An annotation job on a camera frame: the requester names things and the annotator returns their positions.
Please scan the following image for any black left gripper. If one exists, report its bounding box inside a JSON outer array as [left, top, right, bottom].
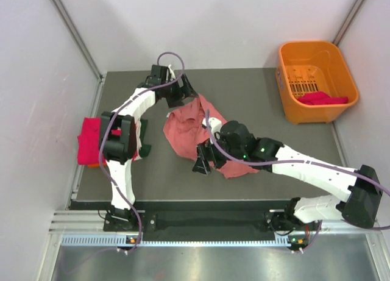
[[161, 73, 197, 108]]

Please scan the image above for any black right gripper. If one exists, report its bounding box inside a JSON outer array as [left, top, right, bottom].
[[193, 131, 246, 175]]

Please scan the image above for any salmon pink t shirt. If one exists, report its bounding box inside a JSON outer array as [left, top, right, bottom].
[[163, 93, 260, 180]]

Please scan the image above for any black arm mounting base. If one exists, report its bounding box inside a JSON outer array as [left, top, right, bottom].
[[103, 200, 317, 242]]

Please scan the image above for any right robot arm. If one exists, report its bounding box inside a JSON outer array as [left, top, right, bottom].
[[193, 117, 383, 230]]

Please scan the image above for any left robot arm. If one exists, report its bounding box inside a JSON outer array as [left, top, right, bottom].
[[98, 65, 198, 230]]

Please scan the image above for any folded white t shirt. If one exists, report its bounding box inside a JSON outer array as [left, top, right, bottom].
[[135, 119, 144, 160]]

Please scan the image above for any folded dark green t shirt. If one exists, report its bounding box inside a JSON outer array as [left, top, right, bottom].
[[138, 118, 152, 160]]

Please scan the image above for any folded magenta t shirt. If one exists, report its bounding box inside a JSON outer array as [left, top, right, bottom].
[[76, 116, 138, 166]]

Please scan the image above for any folded orange t shirt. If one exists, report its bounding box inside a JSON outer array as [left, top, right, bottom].
[[87, 162, 107, 168]]

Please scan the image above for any magenta t shirt in basket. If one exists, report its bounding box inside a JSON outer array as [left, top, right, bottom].
[[297, 91, 349, 105]]

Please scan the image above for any orange plastic basket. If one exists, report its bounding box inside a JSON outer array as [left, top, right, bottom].
[[275, 40, 360, 124]]

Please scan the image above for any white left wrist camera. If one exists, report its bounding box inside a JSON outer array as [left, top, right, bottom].
[[166, 64, 176, 82]]

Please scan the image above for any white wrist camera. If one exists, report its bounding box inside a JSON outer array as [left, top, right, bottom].
[[166, 64, 176, 82], [202, 117, 222, 136]]

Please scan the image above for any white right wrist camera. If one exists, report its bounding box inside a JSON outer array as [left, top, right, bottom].
[[202, 117, 222, 136]]

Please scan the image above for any slotted grey cable duct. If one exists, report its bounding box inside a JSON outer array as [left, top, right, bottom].
[[61, 234, 307, 247]]

